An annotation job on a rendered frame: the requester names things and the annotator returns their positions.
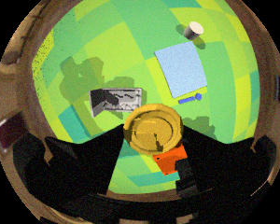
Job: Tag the grey dish rack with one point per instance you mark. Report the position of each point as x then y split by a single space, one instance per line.
123 99

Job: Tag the yellow plate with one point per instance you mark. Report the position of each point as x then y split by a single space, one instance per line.
153 129

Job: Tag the beige cylinder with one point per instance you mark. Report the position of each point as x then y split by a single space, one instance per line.
193 30

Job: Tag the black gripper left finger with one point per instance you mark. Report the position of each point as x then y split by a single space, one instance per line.
96 158

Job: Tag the light blue flat square pad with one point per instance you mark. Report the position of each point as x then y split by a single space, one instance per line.
182 68

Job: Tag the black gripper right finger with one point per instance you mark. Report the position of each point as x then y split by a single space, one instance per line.
209 158

